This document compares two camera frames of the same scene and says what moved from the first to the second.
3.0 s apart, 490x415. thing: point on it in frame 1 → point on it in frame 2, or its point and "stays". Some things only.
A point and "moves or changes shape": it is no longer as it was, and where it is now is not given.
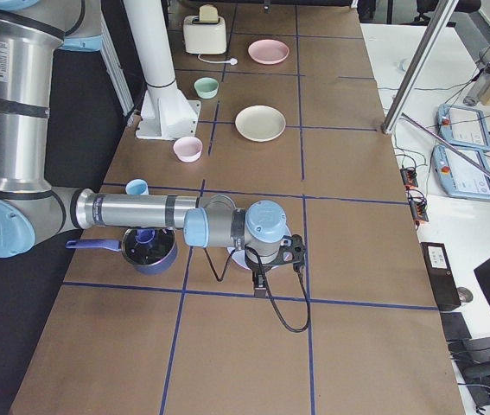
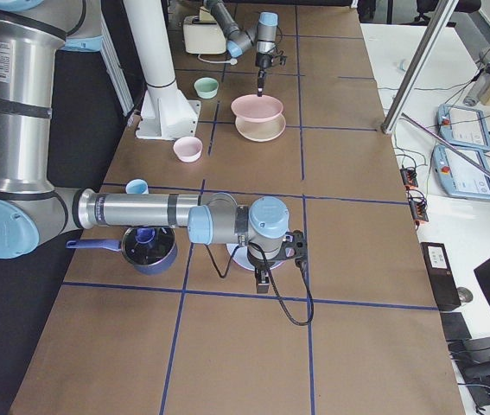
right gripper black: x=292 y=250 stays
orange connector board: x=416 y=200 stays
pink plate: x=268 y=52 moves or changes shape
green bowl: x=206 y=87 stays
